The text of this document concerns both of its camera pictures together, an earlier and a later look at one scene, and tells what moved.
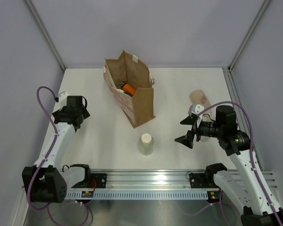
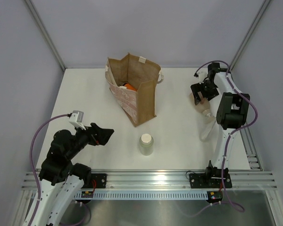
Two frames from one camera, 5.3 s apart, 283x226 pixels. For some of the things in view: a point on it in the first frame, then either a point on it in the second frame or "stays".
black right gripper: [187, 139] -> [197, 87]
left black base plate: [100, 180] stays
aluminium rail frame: [153, 179] stays
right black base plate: [202, 180] stays
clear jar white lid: [146, 144] stays
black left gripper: [62, 110] -> [101, 137]
